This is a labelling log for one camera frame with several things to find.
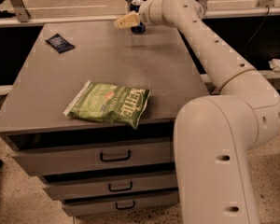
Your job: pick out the green kettle chips bag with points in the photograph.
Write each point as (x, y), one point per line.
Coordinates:
(109, 103)

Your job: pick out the bottom grey drawer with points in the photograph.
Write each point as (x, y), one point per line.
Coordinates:
(122, 203)

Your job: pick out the middle grey drawer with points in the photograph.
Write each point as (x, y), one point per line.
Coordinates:
(111, 185)

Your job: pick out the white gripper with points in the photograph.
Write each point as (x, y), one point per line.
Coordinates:
(145, 12)

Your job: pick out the blue pepsi can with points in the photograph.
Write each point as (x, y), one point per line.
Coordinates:
(134, 6)

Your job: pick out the grey drawer cabinet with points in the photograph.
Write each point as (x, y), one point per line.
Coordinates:
(32, 115)

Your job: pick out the dark blue snack packet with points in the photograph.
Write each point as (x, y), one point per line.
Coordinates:
(59, 43)

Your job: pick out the top grey drawer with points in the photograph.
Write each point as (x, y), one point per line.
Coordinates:
(82, 158)

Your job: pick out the grey drawer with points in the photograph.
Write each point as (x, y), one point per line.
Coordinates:
(122, 203)
(82, 158)
(111, 185)

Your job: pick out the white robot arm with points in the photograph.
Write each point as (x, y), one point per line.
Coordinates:
(212, 134)

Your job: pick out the grey metal railing frame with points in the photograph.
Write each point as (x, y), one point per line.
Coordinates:
(68, 16)

